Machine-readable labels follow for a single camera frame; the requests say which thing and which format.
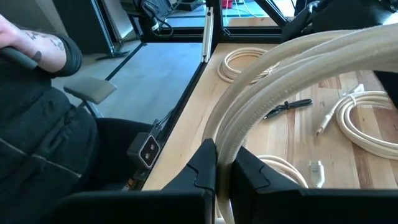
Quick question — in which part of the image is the silver metal plate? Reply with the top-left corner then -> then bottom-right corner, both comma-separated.
201,6 -> 215,63

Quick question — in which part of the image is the person's hand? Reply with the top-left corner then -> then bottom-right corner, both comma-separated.
0,14 -> 68,75

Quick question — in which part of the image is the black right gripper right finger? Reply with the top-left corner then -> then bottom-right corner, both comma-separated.
229,146 -> 398,224

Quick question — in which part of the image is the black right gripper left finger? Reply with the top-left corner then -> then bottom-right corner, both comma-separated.
49,138 -> 218,224

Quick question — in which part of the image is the black aluminium table frame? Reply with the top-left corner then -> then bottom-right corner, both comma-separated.
136,0 -> 299,190

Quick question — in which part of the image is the person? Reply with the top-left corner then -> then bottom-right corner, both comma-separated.
0,14 -> 99,224

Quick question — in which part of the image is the black USB cable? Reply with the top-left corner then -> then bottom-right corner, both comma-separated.
262,98 -> 313,121

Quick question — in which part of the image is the white USB cable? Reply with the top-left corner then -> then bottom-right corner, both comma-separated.
315,83 -> 398,161
216,46 -> 280,84
201,23 -> 398,224

